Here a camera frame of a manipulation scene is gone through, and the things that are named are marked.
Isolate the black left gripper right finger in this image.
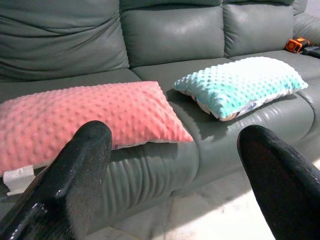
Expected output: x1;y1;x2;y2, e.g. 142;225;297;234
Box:
236;124;320;240

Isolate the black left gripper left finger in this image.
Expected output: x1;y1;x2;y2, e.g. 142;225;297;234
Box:
0;120;114;240

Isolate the pink dotted plush pillow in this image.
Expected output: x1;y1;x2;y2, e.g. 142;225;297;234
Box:
0;80;195;197

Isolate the teal dotted plush pillow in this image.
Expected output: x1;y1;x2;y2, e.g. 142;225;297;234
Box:
172;56;309;122

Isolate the orange and black device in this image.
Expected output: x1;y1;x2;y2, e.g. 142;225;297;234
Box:
285;36;311;54

